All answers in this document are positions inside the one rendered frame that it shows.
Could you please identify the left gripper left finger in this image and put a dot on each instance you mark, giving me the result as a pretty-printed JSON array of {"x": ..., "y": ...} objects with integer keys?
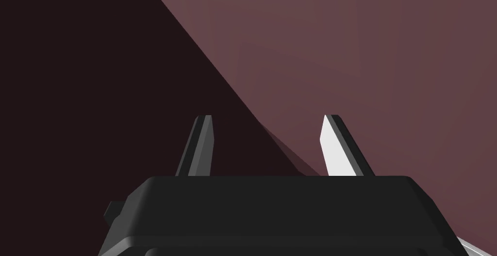
[{"x": 198, "y": 151}]

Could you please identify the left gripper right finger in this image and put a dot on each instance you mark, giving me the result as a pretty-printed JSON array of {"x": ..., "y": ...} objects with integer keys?
[{"x": 341, "y": 151}]

